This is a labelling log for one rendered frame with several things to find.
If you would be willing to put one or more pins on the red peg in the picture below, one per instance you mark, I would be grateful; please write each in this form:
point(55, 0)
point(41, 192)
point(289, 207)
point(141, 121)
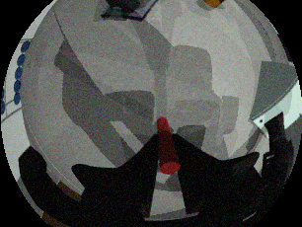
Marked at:
point(168, 157)

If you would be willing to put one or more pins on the orange cylinder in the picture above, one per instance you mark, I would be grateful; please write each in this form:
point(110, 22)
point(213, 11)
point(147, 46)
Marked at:
point(214, 3)

